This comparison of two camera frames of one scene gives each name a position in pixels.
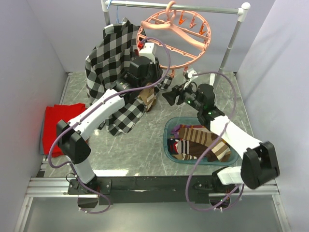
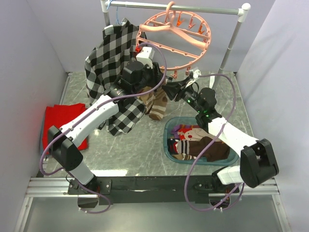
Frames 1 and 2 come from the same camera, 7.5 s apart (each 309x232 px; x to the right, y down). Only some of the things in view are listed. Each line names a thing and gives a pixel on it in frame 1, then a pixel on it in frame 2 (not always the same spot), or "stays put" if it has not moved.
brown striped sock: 216,143 to 159,106
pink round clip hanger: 181,37 stays put
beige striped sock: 147,95 stays put
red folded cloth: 52,115 stays put
